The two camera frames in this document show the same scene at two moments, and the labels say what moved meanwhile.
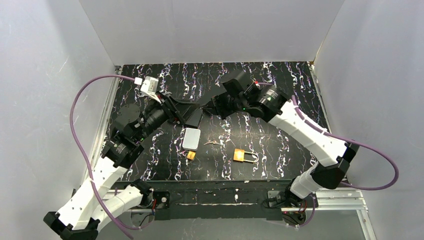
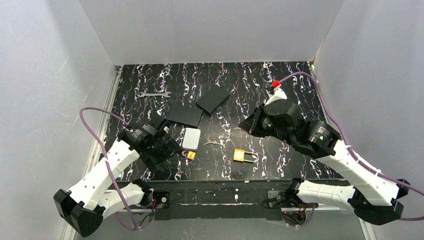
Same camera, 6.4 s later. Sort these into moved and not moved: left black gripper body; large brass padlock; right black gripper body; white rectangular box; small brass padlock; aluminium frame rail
Moved: right black gripper body; left black gripper body
Not moved: aluminium frame rail; small brass padlock; large brass padlock; white rectangular box
